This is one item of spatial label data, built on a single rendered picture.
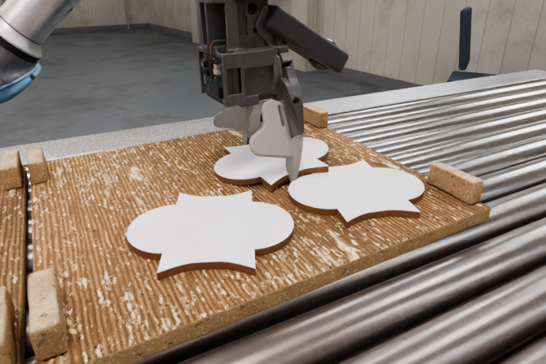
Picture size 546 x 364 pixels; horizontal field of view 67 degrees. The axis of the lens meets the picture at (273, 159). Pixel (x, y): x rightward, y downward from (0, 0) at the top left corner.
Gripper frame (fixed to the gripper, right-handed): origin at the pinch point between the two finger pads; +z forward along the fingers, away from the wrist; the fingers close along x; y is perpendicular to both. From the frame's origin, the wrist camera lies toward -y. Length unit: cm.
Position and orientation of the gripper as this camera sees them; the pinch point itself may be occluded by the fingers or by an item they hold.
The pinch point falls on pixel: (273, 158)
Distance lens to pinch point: 50.6
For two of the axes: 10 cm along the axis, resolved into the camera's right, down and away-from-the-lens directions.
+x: 4.9, 3.4, -8.1
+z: 0.2, 9.2, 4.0
